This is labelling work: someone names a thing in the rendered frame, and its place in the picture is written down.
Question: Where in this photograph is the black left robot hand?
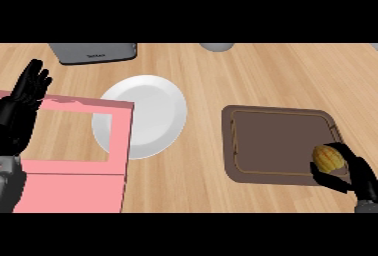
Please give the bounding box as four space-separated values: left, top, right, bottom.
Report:
0 58 55 158

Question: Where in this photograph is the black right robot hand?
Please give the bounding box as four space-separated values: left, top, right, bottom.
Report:
309 142 378 203

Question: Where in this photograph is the yellow squash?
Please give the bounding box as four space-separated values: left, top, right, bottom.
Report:
312 144 348 174

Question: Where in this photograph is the brown tray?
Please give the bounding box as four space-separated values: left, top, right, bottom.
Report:
221 104 355 188

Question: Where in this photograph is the white plate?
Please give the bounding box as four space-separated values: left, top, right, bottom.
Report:
92 74 190 160

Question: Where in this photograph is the grey flat appliance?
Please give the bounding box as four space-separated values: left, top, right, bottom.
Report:
48 43 140 66

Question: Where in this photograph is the grey round object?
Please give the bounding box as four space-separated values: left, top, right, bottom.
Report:
199 43 237 53

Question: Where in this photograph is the pink open frame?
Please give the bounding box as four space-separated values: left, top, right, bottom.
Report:
0 90 137 214

